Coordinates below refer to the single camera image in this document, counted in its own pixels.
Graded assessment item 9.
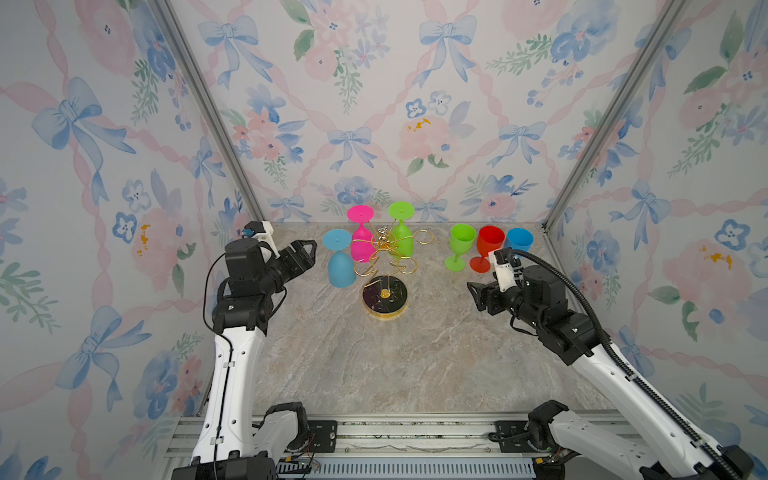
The teal blue wine glass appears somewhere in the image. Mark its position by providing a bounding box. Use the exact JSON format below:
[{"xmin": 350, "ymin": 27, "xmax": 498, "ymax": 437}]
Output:
[{"xmin": 323, "ymin": 229, "xmax": 357, "ymax": 288}]

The red wine glass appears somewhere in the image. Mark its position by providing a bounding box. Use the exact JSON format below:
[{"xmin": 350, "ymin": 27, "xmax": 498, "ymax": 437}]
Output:
[{"xmin": 470, "ymin": 225, "xmax": 506, "ymax": 273}]

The green wine glass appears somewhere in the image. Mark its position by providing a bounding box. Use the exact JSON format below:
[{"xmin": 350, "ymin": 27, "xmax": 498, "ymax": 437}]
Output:
[
  {"xmin": 445, "ymin": 224, "xmax": 477, "ymax": 272},
  {"xmin": 388, "ymin": 201, "xmax": 415, "ymax": 258}
]

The bright blue wine glass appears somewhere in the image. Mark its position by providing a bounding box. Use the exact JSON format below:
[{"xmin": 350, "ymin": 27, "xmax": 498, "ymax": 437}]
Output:
[{"xmin": 505, "ymin": 227, "xmax": 535, "ymax": 251}]

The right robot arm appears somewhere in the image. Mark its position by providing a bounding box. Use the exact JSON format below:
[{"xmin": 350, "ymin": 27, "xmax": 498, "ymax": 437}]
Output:
[{"xmin": 467, "ymin": 263, "xmax": 754, "ymax": 479}]

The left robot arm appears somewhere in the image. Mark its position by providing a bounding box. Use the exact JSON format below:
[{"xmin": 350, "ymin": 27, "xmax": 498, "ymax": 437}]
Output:
[{"xmin": 172, "ymin": 236, "xmax": 317, "ymax": 479}]

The pink wine glass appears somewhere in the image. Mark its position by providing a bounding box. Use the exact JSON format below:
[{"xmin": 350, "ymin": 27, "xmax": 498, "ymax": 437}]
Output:
[{"xmin": 347, "ymin": 205, "xmax": 376, "ymax": 263}]

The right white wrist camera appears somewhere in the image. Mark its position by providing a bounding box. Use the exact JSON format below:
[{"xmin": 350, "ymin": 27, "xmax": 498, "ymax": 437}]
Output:
[{"xmin": 488, "ymin": 248, "xmax": 517, "ymax": 293}]

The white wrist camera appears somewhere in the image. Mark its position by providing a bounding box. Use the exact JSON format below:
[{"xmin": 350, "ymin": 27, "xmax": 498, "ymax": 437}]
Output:
[
  {"xmin": 241, "ymin": 221, "xmax": 279, "ymax": 261},
  {"xmin": 488, "ymin": 248, "xmax": 517, "ymax": 293}
]

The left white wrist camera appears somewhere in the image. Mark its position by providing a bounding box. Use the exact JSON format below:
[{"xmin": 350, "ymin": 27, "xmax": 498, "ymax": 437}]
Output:
[{"xmin": 241, "ymin": 221, "xmax": 279, "ymax": 261}]

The black corrugated cable conduit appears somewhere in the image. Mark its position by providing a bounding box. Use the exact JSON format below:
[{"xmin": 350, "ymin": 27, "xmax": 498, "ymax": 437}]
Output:
[{"xmin": 506, "ymin": 248, "xmax": 742, "ymax": 480}]

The gold wire wine glass rack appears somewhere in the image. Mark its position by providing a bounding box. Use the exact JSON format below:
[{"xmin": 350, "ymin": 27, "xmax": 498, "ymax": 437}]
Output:
[{"xmin": 353, "ymin": 227, "xmax": 419, "ymax": 320}]

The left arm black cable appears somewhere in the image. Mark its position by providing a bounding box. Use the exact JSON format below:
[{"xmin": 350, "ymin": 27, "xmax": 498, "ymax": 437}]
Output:
[{"xmin": 202, "ymin": 251, "xmax": 289, "ymax": 480}]

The left aluminium corner post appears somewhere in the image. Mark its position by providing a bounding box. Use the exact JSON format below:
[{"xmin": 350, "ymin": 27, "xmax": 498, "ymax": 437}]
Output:
[{"xmin": 148, "ymin": 0, "xmax": 266, "ymax": 220}]

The aluminium corner post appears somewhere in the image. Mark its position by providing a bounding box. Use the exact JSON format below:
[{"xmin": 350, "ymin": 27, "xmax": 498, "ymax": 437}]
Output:
[
  {"xmin": 542, "ymin": 0, "xmax": 688, "ymax": 235},
  {"xmin": 148, "ymin": 0, "xmax": 266, "ymax": 220}
]

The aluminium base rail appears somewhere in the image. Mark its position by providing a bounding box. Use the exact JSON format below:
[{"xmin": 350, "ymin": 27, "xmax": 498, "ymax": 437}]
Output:
[{"xmin": 152, "ymin": 412, "xmax": 682, "ymax": 480}]

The right aluminium corner post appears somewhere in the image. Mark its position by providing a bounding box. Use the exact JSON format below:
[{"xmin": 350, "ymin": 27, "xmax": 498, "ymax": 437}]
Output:
[{"xmin": 542, "ymin": 0, "xmax": 688, "ymax": 235}]

